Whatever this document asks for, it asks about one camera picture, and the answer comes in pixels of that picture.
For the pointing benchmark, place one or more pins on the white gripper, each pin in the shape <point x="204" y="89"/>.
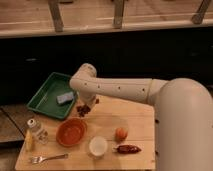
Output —
<point x="88" y="99"/>

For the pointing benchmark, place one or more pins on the dark red grape bunch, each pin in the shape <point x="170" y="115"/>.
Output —
<point x="82" y="110"/>

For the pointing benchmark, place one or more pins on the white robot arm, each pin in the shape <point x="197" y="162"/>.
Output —
<point x="183" y="113"/>

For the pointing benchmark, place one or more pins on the red bowl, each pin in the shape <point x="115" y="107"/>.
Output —
<point x="71" y="132"/>

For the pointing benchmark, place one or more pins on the green plastic tray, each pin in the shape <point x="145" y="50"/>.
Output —
<point x="45" y="99"/>

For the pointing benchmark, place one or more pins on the wooden board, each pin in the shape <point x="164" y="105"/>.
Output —
<point x="105" y="117"/>

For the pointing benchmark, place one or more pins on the white cup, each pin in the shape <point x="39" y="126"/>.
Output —
<point x="98" y="146"/>

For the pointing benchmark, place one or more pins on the orange fruit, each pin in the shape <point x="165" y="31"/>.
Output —
<point x="120" y="134"/>

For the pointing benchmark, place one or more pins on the clear plastic bottle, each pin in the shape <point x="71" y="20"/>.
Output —
<point x="38" y="131"/>

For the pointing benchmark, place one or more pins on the yellow corn cob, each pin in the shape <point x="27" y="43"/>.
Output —
<point x="29" y="141"/>

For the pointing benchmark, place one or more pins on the silver fork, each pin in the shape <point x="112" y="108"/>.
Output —
<point x="40" y="159"/>

